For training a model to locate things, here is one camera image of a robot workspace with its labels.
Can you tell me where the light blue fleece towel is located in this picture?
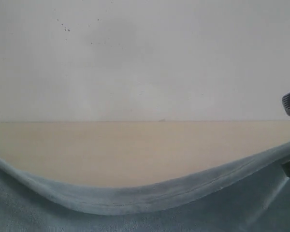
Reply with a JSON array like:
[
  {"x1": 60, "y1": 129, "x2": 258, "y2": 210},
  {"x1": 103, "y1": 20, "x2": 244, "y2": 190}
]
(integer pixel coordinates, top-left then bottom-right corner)
[{"x1": 0, "y1": 142, "x2": 290, "y2": 232}]

